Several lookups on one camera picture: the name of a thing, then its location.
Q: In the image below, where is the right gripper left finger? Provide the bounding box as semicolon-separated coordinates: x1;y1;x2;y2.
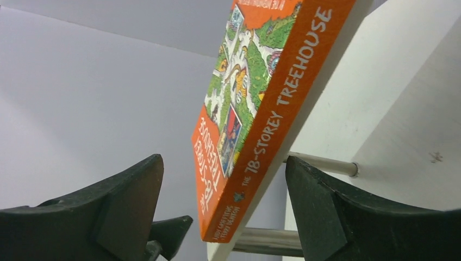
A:
1;154;164;260

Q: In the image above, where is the orange 78-storey treehouse book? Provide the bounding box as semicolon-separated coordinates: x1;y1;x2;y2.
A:
191;1;368;244

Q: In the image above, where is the white two-tier shelf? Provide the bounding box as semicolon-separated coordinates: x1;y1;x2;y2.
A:
207;1;460;260

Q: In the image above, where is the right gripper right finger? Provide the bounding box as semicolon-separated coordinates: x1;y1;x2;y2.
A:
285;156;460;260

